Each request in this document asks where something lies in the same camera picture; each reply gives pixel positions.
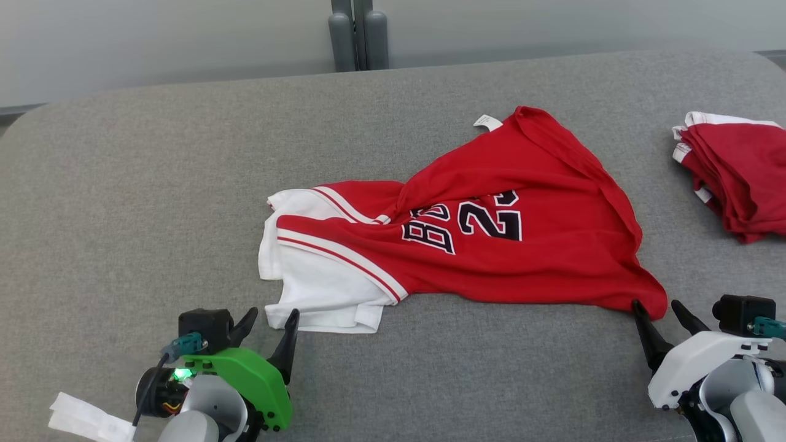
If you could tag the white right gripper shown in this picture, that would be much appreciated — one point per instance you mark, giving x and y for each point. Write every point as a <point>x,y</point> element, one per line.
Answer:
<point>694,362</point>

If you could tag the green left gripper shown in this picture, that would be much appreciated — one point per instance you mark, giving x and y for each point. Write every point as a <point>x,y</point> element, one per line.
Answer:
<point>258,380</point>

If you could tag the red shirt with white sleeves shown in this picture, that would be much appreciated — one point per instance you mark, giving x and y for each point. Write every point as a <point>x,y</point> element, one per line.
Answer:
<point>552,245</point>

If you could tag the red shorts with white stripes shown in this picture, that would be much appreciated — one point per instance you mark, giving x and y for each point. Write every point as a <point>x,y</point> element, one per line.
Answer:
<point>743,178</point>

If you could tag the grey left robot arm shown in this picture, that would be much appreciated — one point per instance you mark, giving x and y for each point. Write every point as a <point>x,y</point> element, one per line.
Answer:
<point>196,423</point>

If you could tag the white tape strip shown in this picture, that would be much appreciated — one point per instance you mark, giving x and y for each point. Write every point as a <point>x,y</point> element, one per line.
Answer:
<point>86,420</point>

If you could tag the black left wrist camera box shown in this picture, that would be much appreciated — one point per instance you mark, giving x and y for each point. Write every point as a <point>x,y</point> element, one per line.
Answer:
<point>206,325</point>

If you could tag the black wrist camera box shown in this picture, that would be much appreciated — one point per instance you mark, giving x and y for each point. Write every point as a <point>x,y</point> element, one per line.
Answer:
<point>206,325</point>
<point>740,313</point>

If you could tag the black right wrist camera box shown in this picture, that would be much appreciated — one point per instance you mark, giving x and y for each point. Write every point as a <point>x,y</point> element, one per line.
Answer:
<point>740,313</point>

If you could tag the grey partition post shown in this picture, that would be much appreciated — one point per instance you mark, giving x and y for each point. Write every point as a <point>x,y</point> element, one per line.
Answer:
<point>376,40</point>
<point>341,43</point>

